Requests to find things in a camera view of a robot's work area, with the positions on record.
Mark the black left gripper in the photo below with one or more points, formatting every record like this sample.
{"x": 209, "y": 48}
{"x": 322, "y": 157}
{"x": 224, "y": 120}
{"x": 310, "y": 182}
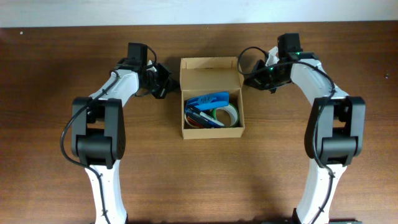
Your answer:
{"x": 163, "y": 82}

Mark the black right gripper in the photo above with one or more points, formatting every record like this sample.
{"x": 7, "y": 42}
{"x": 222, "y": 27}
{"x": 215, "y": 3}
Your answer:
{"x": 257, "y": 76}

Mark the white tape roll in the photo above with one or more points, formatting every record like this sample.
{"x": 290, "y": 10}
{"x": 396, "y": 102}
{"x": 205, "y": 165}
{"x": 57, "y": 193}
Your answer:
{"x": 185, "y": 117}

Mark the cardboard box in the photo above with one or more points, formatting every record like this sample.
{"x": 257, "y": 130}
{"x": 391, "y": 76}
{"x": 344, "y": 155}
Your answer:
{"x": 204, "y": 75}

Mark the green tape roll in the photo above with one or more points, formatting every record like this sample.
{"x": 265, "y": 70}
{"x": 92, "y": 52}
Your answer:
{"x": 228, "y": 115}

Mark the blue pen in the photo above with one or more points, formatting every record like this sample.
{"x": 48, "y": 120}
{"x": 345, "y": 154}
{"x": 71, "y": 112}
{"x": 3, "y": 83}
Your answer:
{"x": 193, "y": 108}

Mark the black silver marker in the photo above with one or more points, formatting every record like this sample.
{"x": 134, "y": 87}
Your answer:
{"x": 206, "y": 120}

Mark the blue plastic case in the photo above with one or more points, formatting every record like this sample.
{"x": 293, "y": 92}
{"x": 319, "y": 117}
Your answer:
{"x": 209, "y": 101}

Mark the orange black stapler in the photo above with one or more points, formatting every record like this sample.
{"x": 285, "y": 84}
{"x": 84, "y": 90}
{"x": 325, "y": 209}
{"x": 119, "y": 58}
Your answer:
{"x": 193, "y": 123}

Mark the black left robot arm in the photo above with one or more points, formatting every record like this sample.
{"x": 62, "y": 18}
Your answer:
{"x": 98, "y": 135}

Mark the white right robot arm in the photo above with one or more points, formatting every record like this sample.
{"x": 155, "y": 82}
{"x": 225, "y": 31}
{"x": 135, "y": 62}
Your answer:
{"x": 335, "y": 128}

